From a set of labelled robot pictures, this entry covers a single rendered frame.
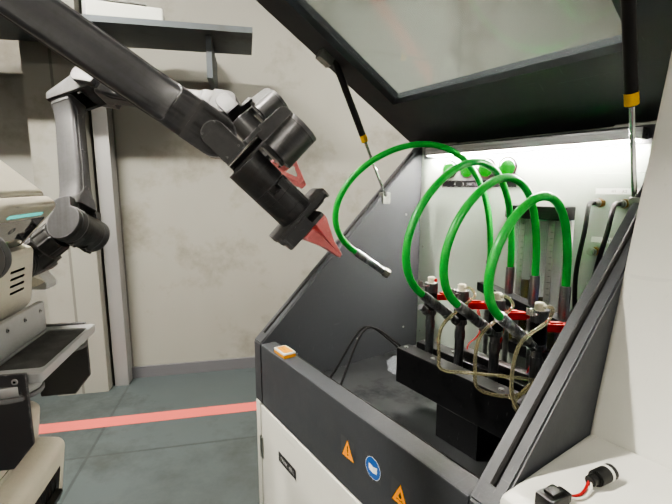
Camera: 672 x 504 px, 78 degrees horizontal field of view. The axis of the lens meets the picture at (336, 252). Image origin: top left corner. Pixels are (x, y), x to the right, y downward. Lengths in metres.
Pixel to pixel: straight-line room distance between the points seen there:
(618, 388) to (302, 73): 2.77
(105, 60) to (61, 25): 0.06
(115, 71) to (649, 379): 0.80
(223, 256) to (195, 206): 0.39
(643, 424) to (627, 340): 0.11
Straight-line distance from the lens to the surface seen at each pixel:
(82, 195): 1.11
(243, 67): 3.11
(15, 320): 0.96
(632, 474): 0.69
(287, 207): 0.60
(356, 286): 1.18
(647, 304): 0.72
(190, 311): 3.17
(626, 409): 0.74
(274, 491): 1.21
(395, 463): 0.72
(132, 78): 0.62
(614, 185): 1.01
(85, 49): 0.64
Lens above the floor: 1.33
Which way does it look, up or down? 9 degrees down
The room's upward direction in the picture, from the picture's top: straight up
